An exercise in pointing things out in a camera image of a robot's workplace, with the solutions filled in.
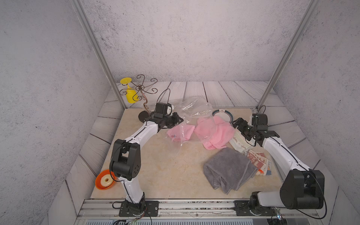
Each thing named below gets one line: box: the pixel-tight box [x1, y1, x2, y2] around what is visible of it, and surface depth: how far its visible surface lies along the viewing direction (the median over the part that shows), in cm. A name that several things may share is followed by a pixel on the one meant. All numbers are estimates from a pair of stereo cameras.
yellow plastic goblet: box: [120, 77, 139, 104], surface depth 94 cm
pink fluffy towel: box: [166, 115, 236, 150], surface depth 98 cm
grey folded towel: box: [203, 147, 258, 195], surface depth 84 cm
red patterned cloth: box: [246, 149, 272, 176], surface depth 87 cm
